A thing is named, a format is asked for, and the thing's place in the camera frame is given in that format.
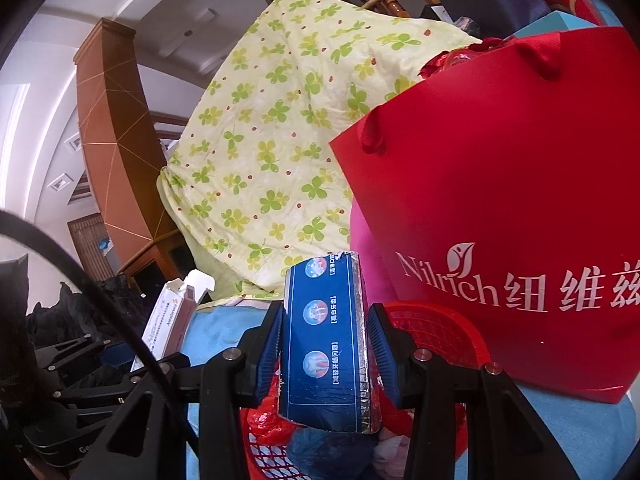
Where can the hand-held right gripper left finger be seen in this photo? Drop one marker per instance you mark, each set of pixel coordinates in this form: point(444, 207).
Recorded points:
point(267, 355)

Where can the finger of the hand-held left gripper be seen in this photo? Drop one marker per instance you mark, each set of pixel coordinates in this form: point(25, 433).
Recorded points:
point(95, 391)
point(75, 349)

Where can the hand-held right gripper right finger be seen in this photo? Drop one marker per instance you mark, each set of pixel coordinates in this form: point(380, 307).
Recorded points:
point(382, 355)

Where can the blue carton box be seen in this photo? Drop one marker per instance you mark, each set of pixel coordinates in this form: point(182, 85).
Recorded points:
point(325, 360)

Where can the red plastic mesh basket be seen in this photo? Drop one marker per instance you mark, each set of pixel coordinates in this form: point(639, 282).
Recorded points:
point(440, 330)

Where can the red wrapper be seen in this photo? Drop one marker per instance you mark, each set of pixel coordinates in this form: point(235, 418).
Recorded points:
point(267, 422)

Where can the white carton box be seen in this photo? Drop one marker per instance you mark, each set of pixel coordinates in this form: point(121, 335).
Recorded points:
point(167, 325)

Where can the black fluffy cloth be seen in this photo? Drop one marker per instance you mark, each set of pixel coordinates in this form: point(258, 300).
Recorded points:
point(90, 300)

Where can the blue hanging tag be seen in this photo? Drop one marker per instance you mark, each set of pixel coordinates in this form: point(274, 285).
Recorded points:
point(103, 246)

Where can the brown wooden door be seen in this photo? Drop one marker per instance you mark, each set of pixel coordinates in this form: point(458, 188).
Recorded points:
point(92, 242)

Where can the dark glass cabinet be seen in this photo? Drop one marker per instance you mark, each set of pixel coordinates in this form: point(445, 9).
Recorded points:
point(150, 267)

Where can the square ceiling light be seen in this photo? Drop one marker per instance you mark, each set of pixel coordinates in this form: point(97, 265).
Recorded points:
point(61, 182)
point(75, 143)

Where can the yellow clover-print cloth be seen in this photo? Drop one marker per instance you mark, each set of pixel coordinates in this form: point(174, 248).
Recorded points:
point(270, 160)

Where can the red paper bag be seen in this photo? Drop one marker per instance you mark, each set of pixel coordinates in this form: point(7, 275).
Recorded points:
point(500, 185)

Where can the light blue bed sheet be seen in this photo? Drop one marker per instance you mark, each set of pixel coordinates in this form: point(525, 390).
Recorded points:
point(575, 435)

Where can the brown wooden column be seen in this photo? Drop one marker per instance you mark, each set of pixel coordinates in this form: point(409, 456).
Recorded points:
point(110, 135)

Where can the red shiny plastic wrap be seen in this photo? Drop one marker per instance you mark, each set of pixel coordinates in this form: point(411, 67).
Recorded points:
point(450, 60)

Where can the teal box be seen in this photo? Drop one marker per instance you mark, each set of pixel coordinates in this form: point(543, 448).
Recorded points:
point(550, 25)

